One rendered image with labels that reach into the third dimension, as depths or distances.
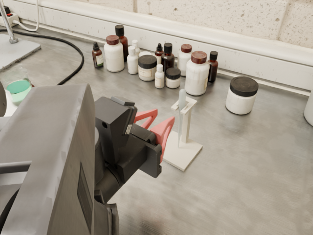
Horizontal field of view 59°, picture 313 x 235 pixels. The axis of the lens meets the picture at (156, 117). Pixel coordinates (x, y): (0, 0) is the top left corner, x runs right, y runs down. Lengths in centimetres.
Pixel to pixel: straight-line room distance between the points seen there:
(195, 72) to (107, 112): 42
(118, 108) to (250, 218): 32
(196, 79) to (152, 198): 34
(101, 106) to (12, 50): 74
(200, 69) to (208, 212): 35
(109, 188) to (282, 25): 62
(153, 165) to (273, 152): 32
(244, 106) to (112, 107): 43
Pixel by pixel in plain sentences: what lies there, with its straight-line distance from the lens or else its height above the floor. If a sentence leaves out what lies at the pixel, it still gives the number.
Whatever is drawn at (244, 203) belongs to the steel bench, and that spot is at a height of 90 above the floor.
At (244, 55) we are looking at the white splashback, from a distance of 81.
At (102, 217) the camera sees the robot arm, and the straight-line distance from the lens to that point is 29.
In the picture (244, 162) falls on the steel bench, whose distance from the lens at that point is 61.
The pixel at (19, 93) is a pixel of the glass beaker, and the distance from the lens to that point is 61.
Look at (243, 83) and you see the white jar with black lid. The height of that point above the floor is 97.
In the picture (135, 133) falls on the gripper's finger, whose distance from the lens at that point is 40.
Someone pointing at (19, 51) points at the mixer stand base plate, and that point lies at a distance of 103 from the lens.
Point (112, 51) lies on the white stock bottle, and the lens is 81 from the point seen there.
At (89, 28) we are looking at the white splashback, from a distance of 103.
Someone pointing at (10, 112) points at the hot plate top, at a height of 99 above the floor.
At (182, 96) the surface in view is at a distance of 50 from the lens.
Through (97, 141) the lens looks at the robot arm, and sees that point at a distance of 30.
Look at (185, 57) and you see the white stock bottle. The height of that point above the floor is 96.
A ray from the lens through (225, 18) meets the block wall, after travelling 83.
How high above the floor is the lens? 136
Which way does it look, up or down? 42 degrees down
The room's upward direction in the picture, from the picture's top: straight up
